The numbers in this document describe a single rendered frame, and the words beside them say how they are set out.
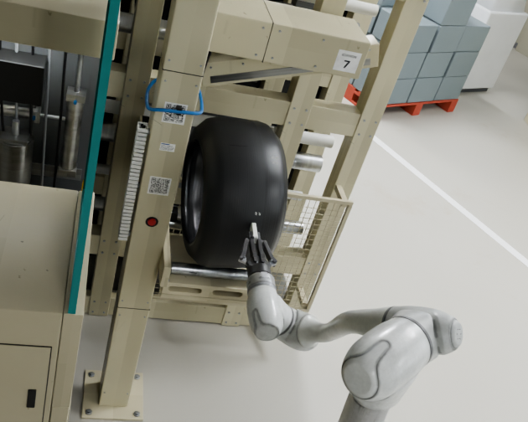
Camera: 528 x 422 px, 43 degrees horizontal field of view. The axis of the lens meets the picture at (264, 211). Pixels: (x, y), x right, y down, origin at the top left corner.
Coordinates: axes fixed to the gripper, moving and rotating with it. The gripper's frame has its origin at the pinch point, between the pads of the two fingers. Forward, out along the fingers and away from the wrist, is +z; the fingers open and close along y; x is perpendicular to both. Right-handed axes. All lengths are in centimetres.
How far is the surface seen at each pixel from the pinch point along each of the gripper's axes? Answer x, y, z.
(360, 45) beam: -47, -33, 55
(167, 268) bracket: 29.7, 23.8, 6.7
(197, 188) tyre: 27, 12, 49
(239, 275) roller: 33.7, -4.6, 10.0
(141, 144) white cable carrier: -10.7, 39.8, 24.9
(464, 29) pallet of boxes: 88, -274, 396
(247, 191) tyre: -9.4, 3.7, 9.9
